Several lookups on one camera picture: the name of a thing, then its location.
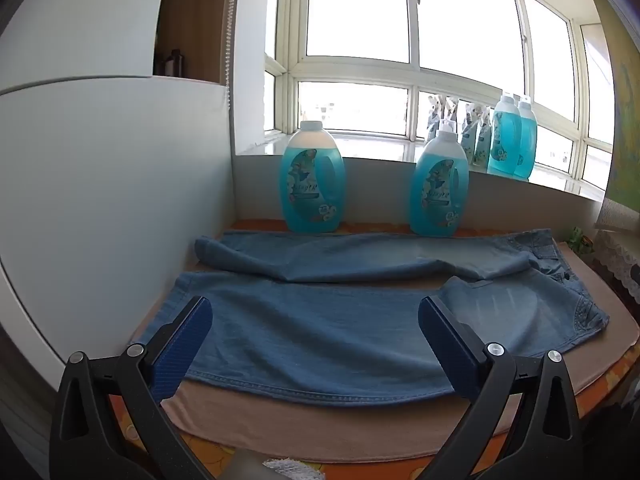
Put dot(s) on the beige towel mat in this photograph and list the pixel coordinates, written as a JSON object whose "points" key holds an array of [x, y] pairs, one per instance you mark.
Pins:
{"points": [[350, 425]]}

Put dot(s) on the white window sill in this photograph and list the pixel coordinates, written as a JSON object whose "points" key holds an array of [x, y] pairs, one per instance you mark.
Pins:
{"points": [[380, 152]]}

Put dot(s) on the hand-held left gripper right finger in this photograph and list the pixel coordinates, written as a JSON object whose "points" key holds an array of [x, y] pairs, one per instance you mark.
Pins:
{"points": [[447, 345]]}

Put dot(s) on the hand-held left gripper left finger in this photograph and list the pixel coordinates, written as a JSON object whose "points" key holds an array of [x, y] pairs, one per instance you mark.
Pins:
{"points": [[185, 340]]}

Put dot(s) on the wooden shelf niche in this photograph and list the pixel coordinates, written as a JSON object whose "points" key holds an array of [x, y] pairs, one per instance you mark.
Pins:
{"points": [[200, 20]]}

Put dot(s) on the yellow green wall map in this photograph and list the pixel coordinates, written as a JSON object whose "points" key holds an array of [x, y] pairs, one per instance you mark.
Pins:
{"points": [[625, 110]]}

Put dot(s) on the white lace cloth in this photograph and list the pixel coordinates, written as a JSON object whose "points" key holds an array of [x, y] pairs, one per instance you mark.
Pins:
{"points": [[622, 260]]}

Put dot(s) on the grey patterned cloth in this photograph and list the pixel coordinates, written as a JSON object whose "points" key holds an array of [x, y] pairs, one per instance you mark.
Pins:
{"points": [[620, 217]]}

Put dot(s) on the white cabinet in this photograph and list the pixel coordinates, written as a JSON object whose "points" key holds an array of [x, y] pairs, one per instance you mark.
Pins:
{"points": [[100, 185]]}

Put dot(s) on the white grey cloth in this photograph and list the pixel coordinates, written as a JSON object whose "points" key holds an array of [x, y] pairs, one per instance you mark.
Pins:
{"points": [[295, 471]]}

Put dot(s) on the blue detergent bottle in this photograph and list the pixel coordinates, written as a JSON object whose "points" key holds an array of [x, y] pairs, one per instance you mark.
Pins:
{"points": [[440, 190], [528, 145], [312, 185], [504, 140]]}

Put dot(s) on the white framed window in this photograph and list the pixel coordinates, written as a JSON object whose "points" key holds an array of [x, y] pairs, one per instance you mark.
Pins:
{"points": [[350, 67]]}

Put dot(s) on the blue denim pants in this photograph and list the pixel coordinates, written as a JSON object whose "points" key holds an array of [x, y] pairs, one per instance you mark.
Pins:
{"points": [[325, 325]]}

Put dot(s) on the dark bottle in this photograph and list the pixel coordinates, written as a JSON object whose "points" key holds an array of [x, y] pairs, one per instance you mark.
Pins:
{"points": [[175, 65]]}

